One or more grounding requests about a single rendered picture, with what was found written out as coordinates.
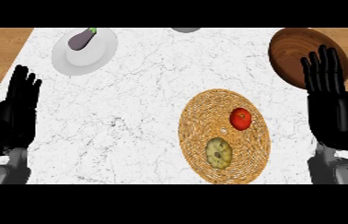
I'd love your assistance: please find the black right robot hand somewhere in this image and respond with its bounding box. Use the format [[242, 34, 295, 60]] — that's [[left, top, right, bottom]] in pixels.
[[300, 44, 348, 151]]

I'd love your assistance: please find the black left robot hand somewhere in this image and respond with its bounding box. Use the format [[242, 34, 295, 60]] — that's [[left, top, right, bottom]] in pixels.
[[0, 65, 45, 157]]

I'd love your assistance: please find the red tomato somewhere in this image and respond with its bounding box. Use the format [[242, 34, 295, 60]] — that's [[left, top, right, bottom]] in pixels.
[[229, 107, 253, 132]]

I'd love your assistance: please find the brown wooden bowl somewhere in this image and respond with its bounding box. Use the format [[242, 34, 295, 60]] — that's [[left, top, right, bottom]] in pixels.
[[267, 28, 348, 90]]

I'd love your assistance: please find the round woven wicker placemat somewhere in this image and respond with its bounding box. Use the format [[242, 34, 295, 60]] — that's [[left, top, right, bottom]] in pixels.
[[177, 88, 272, 185]]

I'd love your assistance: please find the white plate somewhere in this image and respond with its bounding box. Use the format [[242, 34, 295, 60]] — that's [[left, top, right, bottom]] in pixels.
[[51, 28, 120, 77]]

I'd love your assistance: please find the purple eggplant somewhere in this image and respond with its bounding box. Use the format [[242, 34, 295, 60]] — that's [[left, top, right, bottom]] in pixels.
[[67, 28, 99, 52]]

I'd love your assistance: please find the pale yellow-green squash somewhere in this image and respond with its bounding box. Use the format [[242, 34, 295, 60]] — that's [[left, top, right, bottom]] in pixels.
[[204, 136, 235, 170]]

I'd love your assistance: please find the grey round object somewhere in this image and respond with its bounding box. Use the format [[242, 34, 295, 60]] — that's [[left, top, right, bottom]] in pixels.
[[170, 28, 203, 34]]

